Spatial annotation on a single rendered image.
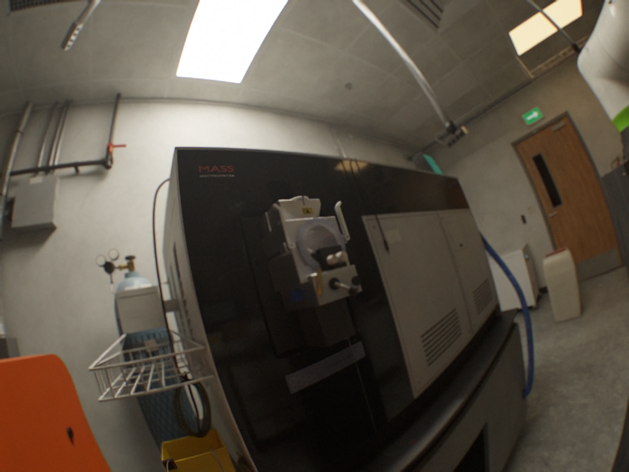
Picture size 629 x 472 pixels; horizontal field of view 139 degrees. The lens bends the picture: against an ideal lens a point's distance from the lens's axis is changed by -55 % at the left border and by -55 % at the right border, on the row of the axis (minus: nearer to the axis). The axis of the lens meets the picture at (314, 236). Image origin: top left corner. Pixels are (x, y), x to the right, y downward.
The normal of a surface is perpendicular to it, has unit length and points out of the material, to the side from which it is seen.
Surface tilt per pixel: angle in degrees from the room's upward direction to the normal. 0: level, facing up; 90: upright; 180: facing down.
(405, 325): 90
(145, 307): 90
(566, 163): 90
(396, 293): 90
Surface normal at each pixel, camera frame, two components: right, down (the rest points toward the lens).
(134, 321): 0.54, -0.33
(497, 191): -0.79, 0.11
